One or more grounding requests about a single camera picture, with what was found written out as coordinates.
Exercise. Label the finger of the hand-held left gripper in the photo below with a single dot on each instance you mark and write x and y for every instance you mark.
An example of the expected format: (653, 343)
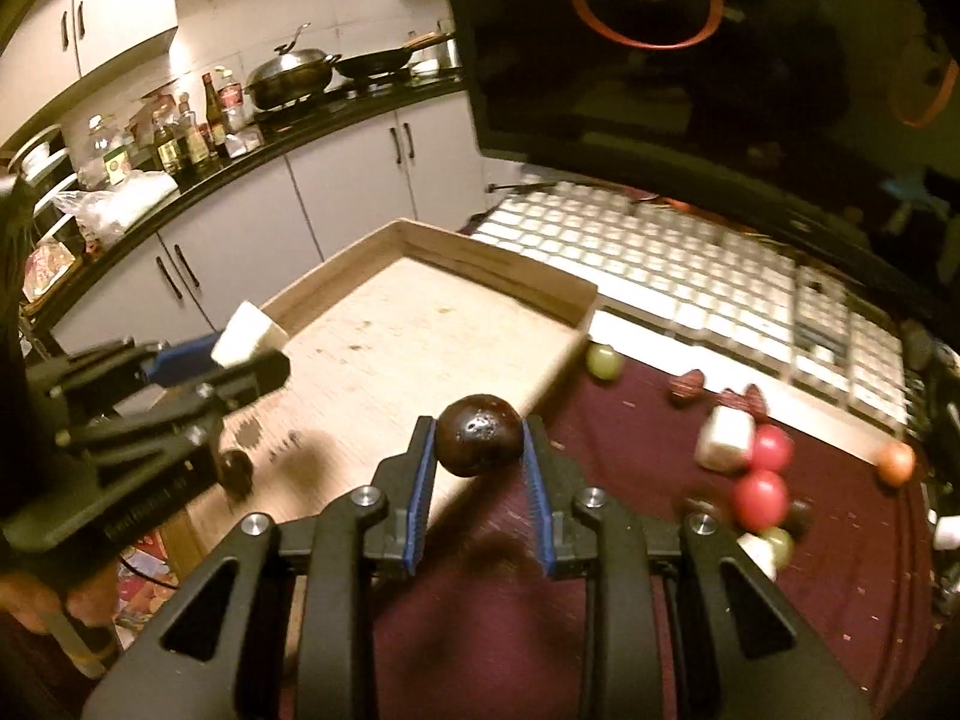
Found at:
(255, 376)
(180, 361)

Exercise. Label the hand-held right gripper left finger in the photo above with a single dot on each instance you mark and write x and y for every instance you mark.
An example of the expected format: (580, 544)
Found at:
(420, 495)

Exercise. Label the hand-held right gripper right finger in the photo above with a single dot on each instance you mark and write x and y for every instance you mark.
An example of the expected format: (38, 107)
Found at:
(538, 495)

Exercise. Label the dark chestnut ball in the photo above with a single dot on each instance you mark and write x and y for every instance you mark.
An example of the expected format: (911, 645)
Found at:
(478, 435)

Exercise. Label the cardboard tray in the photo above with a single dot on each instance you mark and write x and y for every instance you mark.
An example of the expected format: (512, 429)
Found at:
(390, 337)

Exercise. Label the green grape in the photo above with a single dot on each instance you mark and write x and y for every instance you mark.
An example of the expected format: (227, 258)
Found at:
(604, 361)
(780, 544)

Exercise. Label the red cherry tomato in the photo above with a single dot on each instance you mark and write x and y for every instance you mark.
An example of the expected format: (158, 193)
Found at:
(760, 500)
(772, 448)

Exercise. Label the person's left hand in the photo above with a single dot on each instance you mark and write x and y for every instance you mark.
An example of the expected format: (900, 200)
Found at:
(34, 604)

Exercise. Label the colourful printed box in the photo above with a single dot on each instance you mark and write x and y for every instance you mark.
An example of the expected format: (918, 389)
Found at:
(142, 577)

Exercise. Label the red snack packet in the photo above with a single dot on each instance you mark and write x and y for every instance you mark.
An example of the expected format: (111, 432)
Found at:
(45, 270)

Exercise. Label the clear plastic bag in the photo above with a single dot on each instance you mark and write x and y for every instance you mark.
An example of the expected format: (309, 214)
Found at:
(112, 202)

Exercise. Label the black kitchen countertop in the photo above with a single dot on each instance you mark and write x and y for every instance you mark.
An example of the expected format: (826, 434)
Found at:
(202, 178)

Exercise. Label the red jujube date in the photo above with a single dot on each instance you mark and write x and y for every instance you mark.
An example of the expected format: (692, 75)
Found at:
(755, 403)
(686, 384)
(729, 399)

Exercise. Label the grey lower kitchen cabinets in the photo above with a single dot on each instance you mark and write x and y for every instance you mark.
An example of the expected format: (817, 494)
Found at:
(352, 172)

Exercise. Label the row of condiment bottles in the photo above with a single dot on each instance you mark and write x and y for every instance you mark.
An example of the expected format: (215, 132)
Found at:
(210, 116)

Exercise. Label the white dishes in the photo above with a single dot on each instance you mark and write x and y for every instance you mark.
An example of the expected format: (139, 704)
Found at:
(37, 157)

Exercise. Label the white keyboard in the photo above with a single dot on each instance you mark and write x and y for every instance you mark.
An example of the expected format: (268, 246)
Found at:
(675, 270)

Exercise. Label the steel wok with lid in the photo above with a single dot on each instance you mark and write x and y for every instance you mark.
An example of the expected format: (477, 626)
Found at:
(289, 79)

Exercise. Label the black frying pan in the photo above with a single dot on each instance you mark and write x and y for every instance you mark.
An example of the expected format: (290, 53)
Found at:
(375, 61)

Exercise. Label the small orange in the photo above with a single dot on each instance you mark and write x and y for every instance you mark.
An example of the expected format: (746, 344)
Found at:
(896, 463)

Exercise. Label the steel pot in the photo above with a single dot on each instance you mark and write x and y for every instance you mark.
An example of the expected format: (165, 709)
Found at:
(448, 52)

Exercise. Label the white power adapter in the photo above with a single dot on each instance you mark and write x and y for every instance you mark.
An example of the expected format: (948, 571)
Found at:
(943, 532)

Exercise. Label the black monitor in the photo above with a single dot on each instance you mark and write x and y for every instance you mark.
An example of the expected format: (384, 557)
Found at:
(675, 75)

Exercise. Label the white upper wall cabinets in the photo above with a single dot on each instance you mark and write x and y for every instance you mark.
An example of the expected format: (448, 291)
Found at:
(112, 7)

